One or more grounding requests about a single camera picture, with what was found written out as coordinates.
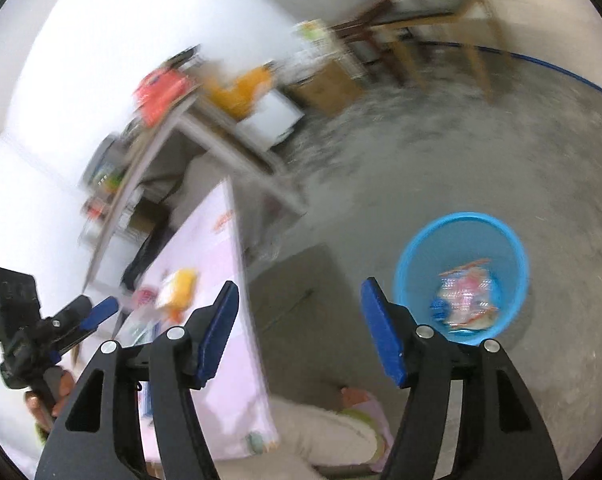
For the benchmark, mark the green and white carton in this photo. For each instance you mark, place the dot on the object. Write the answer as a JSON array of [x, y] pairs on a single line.
[[313, 35]]

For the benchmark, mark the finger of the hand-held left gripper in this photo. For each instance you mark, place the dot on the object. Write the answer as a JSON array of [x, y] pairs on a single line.
[[101, 312], [73, 312]]

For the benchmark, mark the white box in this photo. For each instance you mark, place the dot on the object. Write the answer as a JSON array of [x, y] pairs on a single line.
[[271, 120]]

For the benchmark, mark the yellow plastic bag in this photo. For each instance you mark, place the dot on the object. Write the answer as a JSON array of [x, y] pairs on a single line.
[[241, 90]]

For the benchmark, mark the blue plastic waste basket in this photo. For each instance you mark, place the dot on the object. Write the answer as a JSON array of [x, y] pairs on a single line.
[[481, 235]]

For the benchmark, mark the pink printed table cover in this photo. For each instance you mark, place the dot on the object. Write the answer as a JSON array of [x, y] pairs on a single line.
[[231, 410]]

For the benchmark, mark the small red item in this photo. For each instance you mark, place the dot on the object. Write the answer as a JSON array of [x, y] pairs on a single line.
[[143, 296]]

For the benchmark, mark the cardboard box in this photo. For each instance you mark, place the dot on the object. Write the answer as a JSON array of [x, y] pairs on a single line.
[[331, 87]]

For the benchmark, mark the pink sponge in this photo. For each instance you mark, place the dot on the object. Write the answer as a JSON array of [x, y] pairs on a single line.
[[468, 290]]

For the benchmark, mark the long white-framed desk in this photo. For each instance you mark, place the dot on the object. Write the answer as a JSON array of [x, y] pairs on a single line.
[[241, 160]]

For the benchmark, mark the steel rice cooker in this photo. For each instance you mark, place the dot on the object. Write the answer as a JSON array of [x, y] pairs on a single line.
[[103, 162]]

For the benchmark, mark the beige mattress blue edge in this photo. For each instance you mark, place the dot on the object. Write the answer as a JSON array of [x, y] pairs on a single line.
[[556, 10]]

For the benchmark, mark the person's left hand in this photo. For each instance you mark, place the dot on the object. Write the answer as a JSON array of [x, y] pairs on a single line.
[[66, 390]]

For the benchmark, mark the yellow packet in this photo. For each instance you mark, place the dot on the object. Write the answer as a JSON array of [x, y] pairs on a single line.
[[181, 285]]

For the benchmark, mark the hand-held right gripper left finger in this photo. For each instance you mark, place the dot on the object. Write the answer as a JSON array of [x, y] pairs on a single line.
[[216, 330]]

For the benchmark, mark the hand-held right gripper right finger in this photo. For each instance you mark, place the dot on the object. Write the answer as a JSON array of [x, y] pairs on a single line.
[[383, 330]]

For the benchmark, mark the black clothing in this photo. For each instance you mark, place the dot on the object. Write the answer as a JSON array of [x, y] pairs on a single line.
[[146, 255]]

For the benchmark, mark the red plastic bag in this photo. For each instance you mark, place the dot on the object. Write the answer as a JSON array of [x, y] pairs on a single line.
[[161, 92]]

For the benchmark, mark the wooden chair dark seat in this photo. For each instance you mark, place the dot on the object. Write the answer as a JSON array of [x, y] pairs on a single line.
[[431, 5]]

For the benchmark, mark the dark wooden stool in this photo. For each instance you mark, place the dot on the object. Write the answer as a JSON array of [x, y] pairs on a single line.
[[366, 20]]

